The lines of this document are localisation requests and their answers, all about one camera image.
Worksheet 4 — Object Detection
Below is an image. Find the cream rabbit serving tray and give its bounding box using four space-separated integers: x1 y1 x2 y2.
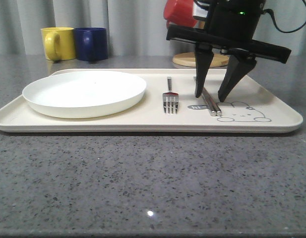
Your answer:
0 68 303 133

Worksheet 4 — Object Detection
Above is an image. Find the wooden mug tree stand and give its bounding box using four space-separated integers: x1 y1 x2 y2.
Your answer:
172 19 230 67

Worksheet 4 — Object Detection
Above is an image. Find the yellow mug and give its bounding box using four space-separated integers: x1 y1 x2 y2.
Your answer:
41 27 76 61

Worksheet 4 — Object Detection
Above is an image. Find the black cable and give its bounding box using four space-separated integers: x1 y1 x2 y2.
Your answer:
263 0 306 33

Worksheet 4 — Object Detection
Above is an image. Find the white round plate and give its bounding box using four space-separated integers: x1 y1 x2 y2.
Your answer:
22 71 147 119

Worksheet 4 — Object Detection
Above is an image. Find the red mug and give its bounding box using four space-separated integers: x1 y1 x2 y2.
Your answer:
163 0 197 28

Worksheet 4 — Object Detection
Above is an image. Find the grey curtain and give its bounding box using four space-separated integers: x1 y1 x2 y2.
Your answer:
0 0 306 56

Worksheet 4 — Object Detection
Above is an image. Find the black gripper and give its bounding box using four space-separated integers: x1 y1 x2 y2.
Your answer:
166 0 291 102

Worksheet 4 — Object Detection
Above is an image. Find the dark blue mug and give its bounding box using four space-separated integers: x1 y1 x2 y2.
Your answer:
73 27 109 61

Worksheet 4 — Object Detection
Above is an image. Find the silver metal fork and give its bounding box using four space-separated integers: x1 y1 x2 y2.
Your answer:
162 76 179 115

